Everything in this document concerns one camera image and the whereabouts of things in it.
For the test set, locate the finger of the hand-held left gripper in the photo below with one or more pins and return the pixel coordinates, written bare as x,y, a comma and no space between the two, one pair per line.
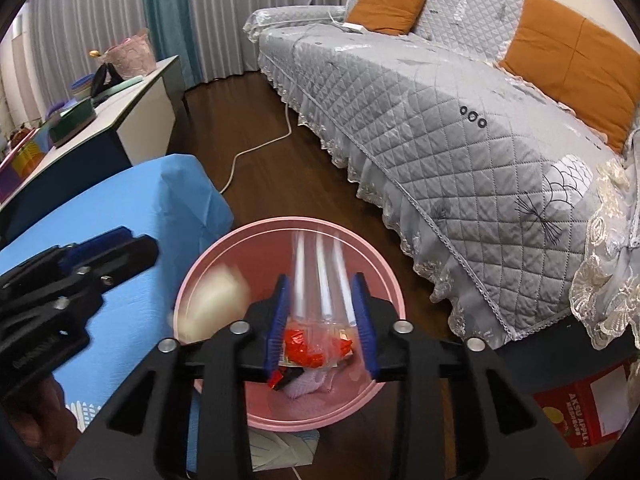
130,257
95,245

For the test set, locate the red plastic bag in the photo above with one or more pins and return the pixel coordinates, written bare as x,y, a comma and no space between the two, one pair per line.
305,350

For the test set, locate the white foam net sleeve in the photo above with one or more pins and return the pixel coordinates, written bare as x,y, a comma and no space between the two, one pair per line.
310,386

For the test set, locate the black wrapper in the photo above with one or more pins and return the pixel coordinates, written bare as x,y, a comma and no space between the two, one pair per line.
290,377

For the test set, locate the person's left hand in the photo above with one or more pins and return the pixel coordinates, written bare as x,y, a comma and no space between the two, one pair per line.
42,412

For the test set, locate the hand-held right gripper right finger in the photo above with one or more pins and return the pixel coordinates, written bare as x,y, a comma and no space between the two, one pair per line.
363,320

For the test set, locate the small orange cushion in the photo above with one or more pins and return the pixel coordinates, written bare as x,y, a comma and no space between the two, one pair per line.
387,7

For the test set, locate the pink woven basket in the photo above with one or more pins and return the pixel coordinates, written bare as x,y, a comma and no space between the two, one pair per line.
132,57

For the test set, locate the beige lace sofa cover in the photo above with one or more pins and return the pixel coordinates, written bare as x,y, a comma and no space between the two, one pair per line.
610,240

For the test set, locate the dark green round bowl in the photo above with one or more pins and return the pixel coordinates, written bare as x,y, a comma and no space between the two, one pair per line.
72,122

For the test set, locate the white and navy coffee table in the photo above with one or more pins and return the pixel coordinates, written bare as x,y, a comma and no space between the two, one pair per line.
140,110

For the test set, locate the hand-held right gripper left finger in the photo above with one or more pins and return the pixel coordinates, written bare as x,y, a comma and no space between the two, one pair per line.
279,320

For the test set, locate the teal curtain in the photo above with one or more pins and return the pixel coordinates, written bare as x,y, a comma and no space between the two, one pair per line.
165,15

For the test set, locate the stack of plastic bowls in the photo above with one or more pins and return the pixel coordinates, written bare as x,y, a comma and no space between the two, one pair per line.
82,87

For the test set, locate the colourful tin box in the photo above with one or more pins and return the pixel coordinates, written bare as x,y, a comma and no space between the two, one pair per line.
25,160

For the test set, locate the pink plastic bin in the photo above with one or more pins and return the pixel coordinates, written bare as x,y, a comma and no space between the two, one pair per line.
235,250

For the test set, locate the grey sheer curtain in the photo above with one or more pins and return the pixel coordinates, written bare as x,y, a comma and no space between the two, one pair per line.
240,10
65,20

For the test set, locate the red cardboard box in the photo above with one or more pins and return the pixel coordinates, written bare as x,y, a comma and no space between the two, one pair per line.
565,410

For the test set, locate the large orange cushion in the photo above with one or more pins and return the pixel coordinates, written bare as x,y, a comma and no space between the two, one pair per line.
565,60

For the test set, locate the grey quilted sofa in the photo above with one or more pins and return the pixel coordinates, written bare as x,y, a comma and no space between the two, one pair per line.
425,125

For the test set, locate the white power strip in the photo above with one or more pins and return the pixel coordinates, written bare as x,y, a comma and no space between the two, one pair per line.
352,26

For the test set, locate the clear plastic straw pack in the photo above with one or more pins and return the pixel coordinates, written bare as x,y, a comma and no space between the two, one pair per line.
325,280

